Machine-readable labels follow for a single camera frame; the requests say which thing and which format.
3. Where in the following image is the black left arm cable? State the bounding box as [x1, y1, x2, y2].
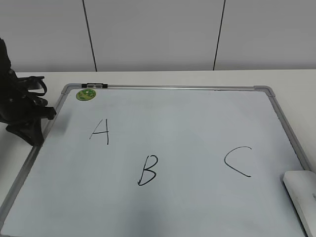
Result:
[17, 76, 49, 106]

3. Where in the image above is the black marker on board frame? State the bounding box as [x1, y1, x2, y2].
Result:
[81, 83, 108, 89]

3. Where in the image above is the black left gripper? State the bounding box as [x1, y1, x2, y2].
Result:
[0, 70, 56, 146]

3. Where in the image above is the green round magnet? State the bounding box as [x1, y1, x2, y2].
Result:
[76, 89, 97, 101]

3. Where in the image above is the white whiteboard eraser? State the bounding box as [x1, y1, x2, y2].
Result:
[283, 170, 316, 237]

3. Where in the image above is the white framed whiteboard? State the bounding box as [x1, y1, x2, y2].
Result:
[0, 84, 310, 237]

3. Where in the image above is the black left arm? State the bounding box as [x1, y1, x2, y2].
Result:
[0, 39, 56, 146]

